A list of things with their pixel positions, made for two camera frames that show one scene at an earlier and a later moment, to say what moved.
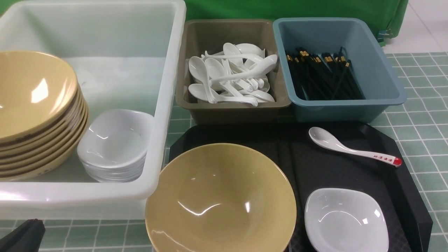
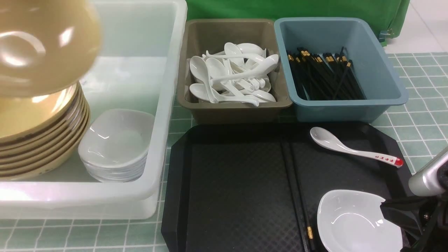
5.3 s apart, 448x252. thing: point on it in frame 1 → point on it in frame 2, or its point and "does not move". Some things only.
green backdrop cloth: (393, 13) does not move
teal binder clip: (382, 33) does not move
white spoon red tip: (326, 138) does not move
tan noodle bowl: (222, 197) → (47, 47)
